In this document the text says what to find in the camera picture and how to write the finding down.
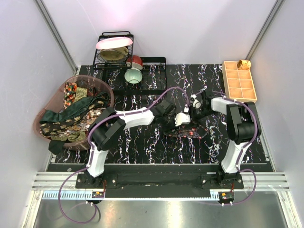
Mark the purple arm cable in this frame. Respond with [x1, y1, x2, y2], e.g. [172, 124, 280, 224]
[58, 86, 190, 224]
[193, 91, 262, 206]

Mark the red bowl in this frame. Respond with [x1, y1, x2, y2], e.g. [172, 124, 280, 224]
[126, 55, 143, 70]

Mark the olive gold patterned tie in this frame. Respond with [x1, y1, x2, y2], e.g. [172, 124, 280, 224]
[75, 87, 87, 102]

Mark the pink plate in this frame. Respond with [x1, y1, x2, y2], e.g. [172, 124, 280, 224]
[96, 37, 133, 49]

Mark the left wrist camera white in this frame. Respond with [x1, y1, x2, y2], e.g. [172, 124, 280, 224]
[174, 112, 190, 126]

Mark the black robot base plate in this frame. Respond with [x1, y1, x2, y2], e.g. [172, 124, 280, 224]
[76, 164, 244, 199]

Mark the dark floral red-dotted tie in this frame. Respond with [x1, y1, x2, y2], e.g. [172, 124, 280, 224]
[168, 126, 208, 139]

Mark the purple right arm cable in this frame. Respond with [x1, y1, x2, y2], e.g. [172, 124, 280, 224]
[193, 91, 262, 206]

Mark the pale green ceramic bowl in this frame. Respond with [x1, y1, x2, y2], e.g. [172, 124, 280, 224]
[124, 68, 143, 84]

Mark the colourful cartoon pattern tie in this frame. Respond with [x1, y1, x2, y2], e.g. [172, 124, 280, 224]
[64, 82, 77, 109]

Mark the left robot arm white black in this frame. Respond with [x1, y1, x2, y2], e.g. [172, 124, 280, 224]
[86, 100, 176, 188]

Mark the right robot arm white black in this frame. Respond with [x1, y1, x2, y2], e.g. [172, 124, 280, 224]
[189, 91, 261, 188]

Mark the aluminium frame rail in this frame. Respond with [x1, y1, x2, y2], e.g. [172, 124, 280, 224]
[32, 172, 289, 191]

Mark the rolled beige tie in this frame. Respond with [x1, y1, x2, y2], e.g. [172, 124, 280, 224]
[237, 59, 251, 70]

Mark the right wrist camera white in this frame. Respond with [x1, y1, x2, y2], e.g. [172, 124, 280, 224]
[190, 95, 201, 109]

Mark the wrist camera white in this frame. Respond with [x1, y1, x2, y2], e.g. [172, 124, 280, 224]
[174, 112, 190, 126]
[190, 95, 201, 109]

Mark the olive yellow plate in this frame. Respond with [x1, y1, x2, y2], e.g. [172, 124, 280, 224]
[97, 47, 129, 62]

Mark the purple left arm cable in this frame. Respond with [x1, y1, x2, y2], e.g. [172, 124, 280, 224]
[58, 86, 190, 224]

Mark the wooden compartment box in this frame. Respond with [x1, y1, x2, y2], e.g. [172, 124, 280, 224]
[222, 61, 257, 103]

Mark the dark green tie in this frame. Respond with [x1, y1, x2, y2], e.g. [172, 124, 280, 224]
[38, 92, 111, 155]

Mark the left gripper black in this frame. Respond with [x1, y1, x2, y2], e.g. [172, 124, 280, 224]
[160, 113, 181, 135]

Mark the black wire dish rack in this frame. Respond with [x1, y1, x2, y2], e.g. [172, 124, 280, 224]
[92, 31, 167, 95]

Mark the brown translucent plastic basin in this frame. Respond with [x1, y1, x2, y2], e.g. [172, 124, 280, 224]
[33, 75, 114, 144]

